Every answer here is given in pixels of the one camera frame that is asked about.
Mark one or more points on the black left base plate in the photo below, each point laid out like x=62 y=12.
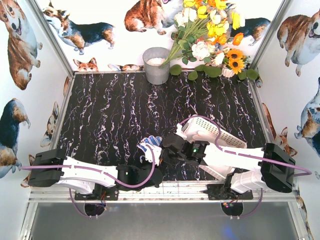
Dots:
x=99 y=193

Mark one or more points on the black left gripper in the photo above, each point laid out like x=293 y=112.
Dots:
x=155 y=176

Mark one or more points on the white glove orange cuff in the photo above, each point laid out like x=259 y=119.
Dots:
x=200 y=136

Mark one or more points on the blue dotted glove peace sign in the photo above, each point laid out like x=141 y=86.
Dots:
x=153 y=141

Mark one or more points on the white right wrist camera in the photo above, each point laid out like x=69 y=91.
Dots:
x=179 y=132

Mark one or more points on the white perforated storage basket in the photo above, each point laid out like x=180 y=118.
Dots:
x=224 y=139

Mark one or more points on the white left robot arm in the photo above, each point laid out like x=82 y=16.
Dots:
x=53 y=167

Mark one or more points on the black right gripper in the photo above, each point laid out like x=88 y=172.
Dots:
x=165 y=153

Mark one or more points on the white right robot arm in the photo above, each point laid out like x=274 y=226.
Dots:
x=241 y=169

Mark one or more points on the aluminium front rail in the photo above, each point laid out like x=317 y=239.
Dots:
x=170 y=191

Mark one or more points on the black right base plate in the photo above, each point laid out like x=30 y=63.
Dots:
x=219 y=192

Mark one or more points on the artificial flower bouquet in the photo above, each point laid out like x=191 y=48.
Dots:
x=203 y=31

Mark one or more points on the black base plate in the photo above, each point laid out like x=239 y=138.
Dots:
x=219 y=192
x=99 y=193

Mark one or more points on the grey metal bucket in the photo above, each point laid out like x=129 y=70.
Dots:
x=157 y=68

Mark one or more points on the sunflower pot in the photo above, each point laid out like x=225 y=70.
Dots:
x=236 y=63

